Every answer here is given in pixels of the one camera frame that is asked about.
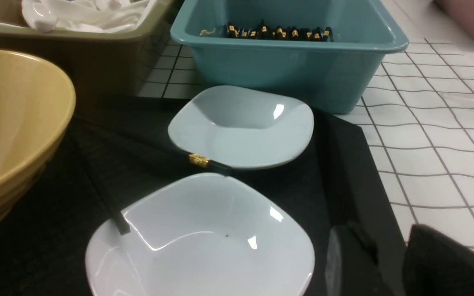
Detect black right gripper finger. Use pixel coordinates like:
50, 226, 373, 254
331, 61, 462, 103
402, 224, 474, 296

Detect pale blue square dish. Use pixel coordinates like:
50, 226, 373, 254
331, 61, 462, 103
168, 86, 314, 170
85, 173, 315, 296

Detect black chopstick with gold band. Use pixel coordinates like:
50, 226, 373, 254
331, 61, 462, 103
73, 115, 233, 176

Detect plain black chopstick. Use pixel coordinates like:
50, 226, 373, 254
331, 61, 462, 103
68, 135, 130, 236

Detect yellow noodle bowl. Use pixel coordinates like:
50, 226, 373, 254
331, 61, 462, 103
0, 49, 77, 223

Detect teal plastic bin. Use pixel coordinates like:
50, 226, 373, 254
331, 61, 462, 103
170, 0, 409, 114

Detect black chopsticks in teal bin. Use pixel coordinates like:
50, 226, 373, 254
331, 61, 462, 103
221, 20, 334, 42

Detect black plastic serving tray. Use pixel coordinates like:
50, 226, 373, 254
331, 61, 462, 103
0, 108, 405, 296

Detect olive plastic bin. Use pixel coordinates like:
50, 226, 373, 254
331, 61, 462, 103
0, 0, 176, 95

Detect pile of white soup spoons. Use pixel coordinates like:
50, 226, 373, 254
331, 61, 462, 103
0, 0, 159, 34

